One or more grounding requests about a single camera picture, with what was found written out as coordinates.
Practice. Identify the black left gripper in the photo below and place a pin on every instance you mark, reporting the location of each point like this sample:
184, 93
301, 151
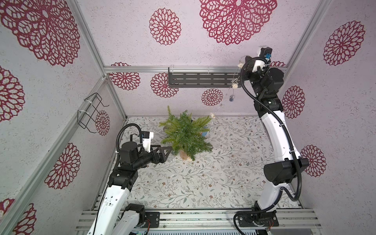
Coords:
162, 158

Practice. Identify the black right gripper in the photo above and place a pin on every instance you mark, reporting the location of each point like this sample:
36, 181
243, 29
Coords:
246, 68

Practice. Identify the string lights with ornaments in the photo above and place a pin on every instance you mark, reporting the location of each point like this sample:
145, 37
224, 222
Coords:
234, 85

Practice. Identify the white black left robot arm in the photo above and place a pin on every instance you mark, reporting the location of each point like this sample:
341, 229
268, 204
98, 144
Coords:
109, 219

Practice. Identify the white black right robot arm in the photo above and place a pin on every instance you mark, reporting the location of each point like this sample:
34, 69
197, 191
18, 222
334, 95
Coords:
262, 83

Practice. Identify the small green christmas tree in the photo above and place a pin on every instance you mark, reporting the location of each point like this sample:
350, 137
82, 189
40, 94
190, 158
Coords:
185, 134

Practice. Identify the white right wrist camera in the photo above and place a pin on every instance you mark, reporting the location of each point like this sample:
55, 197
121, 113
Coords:
264, 58

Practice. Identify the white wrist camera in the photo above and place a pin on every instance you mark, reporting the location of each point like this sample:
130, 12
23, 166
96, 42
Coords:
147, 138
264, 58

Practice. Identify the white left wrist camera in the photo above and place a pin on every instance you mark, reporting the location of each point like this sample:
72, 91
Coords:
147, 138

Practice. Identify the grey metal wall shelf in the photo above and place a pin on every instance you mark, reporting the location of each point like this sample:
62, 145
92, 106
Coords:
199, 79

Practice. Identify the black wire wall basket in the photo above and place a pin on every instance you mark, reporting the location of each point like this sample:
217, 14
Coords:
94, 118

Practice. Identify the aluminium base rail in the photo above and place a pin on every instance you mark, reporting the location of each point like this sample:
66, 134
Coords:
223, 219

